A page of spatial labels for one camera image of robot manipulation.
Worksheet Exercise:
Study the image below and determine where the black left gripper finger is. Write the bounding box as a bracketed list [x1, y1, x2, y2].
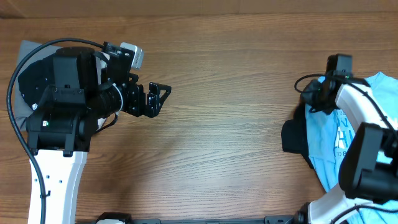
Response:
[148, 82, 172, 105]
[144, 93, 165, 118]

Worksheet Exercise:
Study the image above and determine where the black t-shirt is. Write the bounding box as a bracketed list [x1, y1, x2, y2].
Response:
[281, 103, 314, 169]

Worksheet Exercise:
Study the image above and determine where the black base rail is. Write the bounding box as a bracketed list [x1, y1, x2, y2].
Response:
[78, 212, 308, 224]

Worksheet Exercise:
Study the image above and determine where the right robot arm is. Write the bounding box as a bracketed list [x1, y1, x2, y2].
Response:
[292, 77, 397, 223]

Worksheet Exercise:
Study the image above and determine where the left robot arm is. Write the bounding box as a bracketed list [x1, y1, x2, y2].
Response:
[19, 43, 172, 223]

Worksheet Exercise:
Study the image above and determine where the folded black garment with logo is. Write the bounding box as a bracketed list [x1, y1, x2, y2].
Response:
[18, 54, 55, 110]

